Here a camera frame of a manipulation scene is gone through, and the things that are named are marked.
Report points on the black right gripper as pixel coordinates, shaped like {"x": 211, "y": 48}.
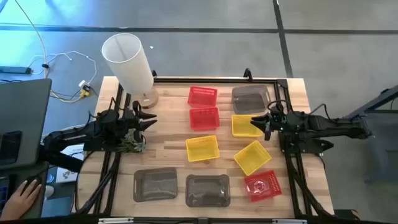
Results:
{"x": 278, "y": 123}

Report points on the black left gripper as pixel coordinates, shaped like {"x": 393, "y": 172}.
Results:
{"x": 132, "y": 124}

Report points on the yellow plastic mesh basket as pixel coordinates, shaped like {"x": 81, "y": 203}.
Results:
{"x": 252, "y": 157}
{"x": 245, "y": 126}
{"x": 202, "y": 148}

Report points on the grey transparent plastic bin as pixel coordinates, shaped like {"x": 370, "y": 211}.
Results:
{"x": 207, "y": 190}
{"x": 155, "y": 184}
{"x": 251, "y": 99}

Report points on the red plastic mesh basket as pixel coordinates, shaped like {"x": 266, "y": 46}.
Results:
{"x": 202, "y": 97}
{"x": 204, "y": 119}
{"x": 262, "y": 186}

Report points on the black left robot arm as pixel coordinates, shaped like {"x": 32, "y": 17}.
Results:
{"x": 77, "y": 135}

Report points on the succulent plant in black pot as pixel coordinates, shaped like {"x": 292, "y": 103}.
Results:
{"x": 133, "y": 144}

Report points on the black table clamp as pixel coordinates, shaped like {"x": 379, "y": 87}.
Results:
{"x": 154, "y": 73}
{"x": 247, "y": 74}

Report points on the white lamp with wooden base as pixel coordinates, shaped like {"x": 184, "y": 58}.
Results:
{"x": 127, "y": 62}

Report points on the white plug adapter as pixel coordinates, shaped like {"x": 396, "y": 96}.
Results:
{"x": 82, "y": 83}

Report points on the white paper sheet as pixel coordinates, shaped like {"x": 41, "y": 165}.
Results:
{"x": 66, "y": 175}

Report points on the black computer mouse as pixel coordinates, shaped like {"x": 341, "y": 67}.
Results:
{"x": 35, "y": 179}

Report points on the black power strip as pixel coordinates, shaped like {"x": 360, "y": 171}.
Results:
{"x": 15, "y": 70}

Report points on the person's hand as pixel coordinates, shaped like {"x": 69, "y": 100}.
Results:
{"x": 18, "y": 199}

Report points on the black metal table frame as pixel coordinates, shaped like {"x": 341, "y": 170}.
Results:
{"x": 217, "y": 80}

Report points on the white bracket strip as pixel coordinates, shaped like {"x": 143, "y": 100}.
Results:
{"x": 115, "y": 220}
{"x": 289, "y": 221}

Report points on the black side desk frame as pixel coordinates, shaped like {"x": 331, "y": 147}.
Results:
{"x": 377, "y": 101}

